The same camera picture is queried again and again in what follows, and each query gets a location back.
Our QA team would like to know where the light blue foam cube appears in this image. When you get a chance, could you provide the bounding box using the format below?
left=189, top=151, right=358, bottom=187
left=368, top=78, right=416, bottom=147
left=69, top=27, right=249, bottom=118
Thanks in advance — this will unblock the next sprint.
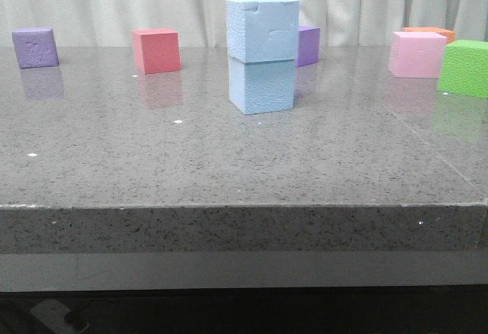
left=228, top=56, right=295, bottom=114
left=226, top=0, right=300, bottom=63

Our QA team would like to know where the dark purple foam cube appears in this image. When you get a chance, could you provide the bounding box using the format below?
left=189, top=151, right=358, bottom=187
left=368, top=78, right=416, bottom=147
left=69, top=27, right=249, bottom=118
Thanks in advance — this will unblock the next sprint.
left=294, top=25, right=320, bottom=67

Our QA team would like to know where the red foam cube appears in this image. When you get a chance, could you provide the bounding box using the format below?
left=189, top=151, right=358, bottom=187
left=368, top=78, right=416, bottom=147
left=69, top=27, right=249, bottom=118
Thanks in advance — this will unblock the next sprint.
left=131, top=27, right=181, bottom=74

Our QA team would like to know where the pink foam cube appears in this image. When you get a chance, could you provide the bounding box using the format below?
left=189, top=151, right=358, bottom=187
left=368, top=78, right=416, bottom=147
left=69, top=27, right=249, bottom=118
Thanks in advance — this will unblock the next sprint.
left=388, top=31, right=447, bottom=79

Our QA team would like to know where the white curtain backdrop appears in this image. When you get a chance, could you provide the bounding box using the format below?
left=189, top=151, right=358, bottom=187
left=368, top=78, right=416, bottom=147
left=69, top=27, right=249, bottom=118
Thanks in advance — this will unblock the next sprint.
left=1, top=0, right=487, bottom=47

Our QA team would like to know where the light purple dented foam cube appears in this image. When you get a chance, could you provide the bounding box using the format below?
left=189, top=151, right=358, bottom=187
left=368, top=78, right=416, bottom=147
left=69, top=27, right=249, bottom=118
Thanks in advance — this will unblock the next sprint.
left=12, top=27, right=59, bottom=69

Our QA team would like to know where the green foam cube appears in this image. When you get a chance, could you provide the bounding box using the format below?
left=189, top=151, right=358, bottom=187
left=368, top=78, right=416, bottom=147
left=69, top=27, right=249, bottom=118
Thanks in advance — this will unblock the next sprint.
left=438, top=40, right=488, bottom=99

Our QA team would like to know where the far orange foam cube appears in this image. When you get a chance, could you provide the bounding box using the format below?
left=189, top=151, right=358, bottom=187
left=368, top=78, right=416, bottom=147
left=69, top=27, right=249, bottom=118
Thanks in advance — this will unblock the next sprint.
left=403, top=27, right=455, bottom=44

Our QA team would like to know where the white power strip under table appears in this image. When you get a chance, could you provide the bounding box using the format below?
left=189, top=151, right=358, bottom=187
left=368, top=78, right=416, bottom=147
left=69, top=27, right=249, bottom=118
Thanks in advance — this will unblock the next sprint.
left=30, top=299, right=90, bottom=333

